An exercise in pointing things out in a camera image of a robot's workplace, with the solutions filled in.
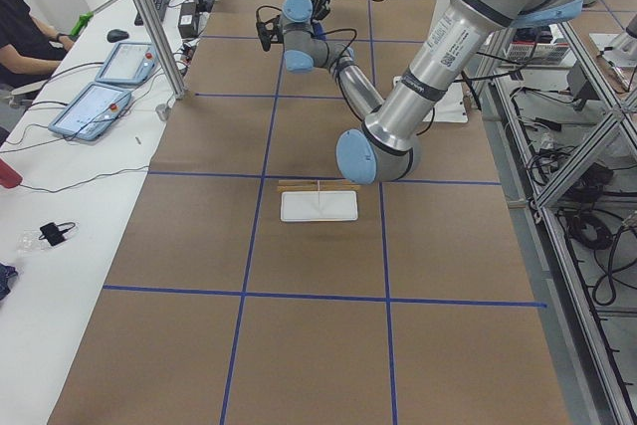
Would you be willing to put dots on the small metal cup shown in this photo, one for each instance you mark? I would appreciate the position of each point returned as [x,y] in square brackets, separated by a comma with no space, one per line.
[162,112]

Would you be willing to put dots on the black computer mouse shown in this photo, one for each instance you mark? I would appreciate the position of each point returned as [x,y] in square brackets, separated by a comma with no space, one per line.
[116,35]

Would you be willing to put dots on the teach pendant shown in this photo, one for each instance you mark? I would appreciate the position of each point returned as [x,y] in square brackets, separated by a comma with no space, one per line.
[128,64]
[91,113]

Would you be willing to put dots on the teach pendant far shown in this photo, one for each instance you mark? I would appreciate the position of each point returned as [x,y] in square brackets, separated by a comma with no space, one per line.
[128,64]

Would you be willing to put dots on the aluminium frame post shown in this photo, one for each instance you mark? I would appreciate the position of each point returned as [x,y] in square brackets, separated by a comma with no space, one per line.
[154,29]

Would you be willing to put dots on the white towel rack with wooden bars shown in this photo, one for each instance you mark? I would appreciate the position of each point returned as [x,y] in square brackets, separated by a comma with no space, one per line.
[314,200]

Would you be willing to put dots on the seated person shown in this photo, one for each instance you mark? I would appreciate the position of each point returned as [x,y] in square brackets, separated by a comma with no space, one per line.
[30,49]

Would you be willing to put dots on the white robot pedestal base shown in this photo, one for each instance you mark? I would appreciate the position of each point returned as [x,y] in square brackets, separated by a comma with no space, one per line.
[450,108]

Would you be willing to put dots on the teach pendant near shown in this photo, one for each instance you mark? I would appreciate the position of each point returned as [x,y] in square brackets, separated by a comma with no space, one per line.
[91,113]

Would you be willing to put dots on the red cylinder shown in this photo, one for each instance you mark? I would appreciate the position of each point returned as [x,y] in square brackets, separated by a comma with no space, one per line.
[9,177]

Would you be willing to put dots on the blue towel with grey edge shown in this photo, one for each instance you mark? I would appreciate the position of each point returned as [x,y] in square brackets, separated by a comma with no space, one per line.
[319,31]

